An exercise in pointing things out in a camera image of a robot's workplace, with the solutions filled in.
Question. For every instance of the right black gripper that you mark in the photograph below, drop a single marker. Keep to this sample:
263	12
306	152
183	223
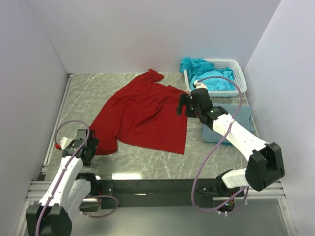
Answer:
185	100

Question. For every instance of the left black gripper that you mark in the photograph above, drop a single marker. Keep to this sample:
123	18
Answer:
93	146

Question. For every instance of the red t shirt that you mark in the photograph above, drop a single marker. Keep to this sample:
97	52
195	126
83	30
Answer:
144	114

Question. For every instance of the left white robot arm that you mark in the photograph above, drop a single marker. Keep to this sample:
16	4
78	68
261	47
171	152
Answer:
53	214

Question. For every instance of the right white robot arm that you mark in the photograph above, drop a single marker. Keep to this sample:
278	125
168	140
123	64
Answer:
264	161

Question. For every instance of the turquoise t shirt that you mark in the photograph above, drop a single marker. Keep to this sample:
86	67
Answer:
198	69

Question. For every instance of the black base beam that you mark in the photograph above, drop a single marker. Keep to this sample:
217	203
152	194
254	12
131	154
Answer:
205	191

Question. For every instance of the white plastic basket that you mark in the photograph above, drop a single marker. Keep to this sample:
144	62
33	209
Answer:
239	80

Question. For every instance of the folded grey-blue t shirt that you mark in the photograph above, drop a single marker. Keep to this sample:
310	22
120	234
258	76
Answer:
244	118

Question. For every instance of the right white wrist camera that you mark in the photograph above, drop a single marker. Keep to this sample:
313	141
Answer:
199	85

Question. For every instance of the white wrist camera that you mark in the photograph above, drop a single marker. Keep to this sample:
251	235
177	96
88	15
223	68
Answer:
199	85
64	142

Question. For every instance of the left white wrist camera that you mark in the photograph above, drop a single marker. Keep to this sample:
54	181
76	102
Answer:
64	142

